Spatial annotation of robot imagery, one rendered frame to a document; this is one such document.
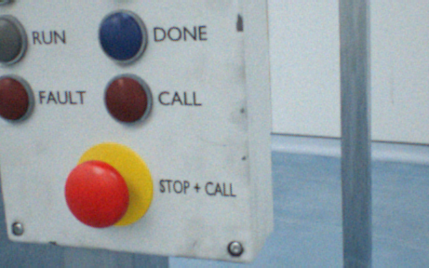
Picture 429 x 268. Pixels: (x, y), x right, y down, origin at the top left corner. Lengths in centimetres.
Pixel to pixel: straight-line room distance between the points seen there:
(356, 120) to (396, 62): 231
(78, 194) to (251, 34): 13
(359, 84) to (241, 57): 118
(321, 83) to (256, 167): 364
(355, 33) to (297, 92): 258
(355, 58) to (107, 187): 119
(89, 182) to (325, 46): 363
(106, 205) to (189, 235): 5
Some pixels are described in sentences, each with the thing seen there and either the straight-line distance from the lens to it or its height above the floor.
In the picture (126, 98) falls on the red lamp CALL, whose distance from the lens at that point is 39.
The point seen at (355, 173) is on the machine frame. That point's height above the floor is 58.
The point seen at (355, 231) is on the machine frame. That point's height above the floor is 44.
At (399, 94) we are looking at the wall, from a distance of 389.
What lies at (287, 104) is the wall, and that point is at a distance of 414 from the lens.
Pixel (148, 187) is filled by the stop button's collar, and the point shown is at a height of 90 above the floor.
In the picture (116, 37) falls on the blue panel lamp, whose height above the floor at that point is 99.
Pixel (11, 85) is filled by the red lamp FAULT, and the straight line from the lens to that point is 44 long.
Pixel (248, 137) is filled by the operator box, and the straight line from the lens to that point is 38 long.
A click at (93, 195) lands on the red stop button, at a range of 39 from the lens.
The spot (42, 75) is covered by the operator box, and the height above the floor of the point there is 97.
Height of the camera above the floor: 102
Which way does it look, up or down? 13 degrees down
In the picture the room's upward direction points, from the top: 3 degrees counter-clockwise
